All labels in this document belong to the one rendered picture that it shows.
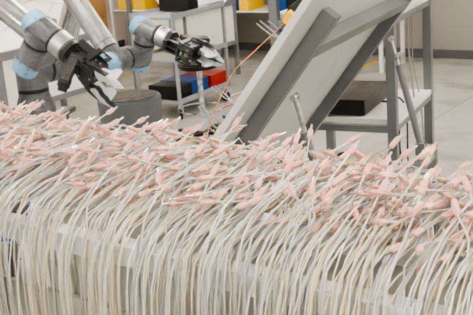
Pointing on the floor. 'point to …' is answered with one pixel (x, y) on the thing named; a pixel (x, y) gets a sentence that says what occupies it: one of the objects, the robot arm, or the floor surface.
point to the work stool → (198, 93)
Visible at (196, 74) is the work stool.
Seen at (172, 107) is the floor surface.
